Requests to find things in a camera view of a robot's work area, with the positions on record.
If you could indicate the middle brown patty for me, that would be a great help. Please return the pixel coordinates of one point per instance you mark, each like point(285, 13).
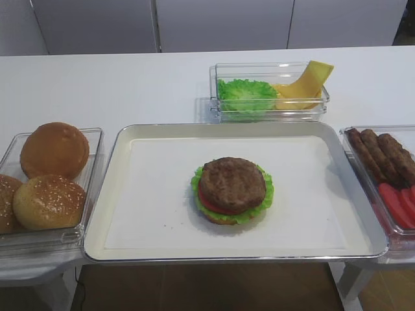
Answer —
point(384, 169)

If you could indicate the upright yellow cheese slice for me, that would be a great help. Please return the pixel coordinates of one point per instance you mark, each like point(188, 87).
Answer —
point(309, 84)

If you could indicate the tomato slice on burger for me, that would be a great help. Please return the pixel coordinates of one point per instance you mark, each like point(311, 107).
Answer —
point(211, 207)

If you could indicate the right tomato slice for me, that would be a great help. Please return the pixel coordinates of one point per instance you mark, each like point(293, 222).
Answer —
point(412, 193)

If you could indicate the white paper tray liner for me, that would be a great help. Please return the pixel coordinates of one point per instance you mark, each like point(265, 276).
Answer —
point(312, 214)

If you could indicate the green lettuce leaf on burger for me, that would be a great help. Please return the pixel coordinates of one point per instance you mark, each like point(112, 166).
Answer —
point(254, 212)

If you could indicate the green lettuce in container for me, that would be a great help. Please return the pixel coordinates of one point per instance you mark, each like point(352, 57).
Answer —
point(246, 95)

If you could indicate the clear bun container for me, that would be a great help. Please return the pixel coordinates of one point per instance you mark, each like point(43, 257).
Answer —
point(26, 241)

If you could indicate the white metal serving tray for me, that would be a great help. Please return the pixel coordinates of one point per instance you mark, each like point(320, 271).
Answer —
point(101, 217)

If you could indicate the left brown patty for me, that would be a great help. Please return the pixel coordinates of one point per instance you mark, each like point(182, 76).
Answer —
point(364, 155)

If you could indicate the left tomato slice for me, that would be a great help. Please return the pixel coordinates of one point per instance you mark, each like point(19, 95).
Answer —
point(390, 196)

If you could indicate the sesame bun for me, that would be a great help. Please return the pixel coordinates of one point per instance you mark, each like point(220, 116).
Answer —
point(49, 202)
point(9, 222)

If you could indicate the plain bun bottom half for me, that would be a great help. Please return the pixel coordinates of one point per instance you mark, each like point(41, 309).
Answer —
point(54, 148)

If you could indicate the right brown patty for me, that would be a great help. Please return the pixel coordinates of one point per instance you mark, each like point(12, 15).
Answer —
point(399, 157)

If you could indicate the flat yellow cheese slice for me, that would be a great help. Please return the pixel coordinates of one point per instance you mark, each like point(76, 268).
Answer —
point(292, 105)

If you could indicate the middle tomato slice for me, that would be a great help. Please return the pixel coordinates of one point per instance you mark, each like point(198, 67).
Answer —
point(407, 203)

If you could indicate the clear lettuce cheese container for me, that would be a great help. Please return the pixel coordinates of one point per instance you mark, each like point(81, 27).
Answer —
point(272, 73)

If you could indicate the brown patty on burger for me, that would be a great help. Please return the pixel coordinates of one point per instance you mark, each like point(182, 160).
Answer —
point(233, 183)

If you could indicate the clear patty tomato container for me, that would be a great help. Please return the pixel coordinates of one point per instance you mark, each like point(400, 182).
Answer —
point(399, 238)

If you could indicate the bottom burger bun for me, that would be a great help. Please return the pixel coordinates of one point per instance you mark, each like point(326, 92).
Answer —
point(226, 219)

